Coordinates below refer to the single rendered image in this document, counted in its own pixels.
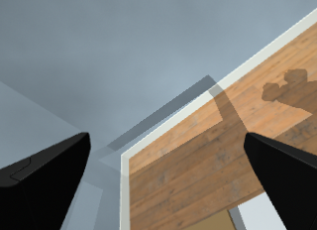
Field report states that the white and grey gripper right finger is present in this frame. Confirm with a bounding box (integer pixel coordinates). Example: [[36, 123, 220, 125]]
[[244, 132, 317, 230]]

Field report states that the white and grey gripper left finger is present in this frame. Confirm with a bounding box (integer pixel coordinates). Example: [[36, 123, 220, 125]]
[[0, 132, 91, 230]]

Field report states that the tan wooden board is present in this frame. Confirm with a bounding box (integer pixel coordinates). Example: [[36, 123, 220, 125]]
[[184, 209, 237, 230]]

